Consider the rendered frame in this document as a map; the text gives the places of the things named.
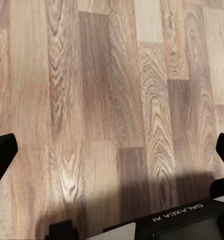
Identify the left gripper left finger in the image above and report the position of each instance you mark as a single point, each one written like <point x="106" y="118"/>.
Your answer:
<point x="8" y="150"/>

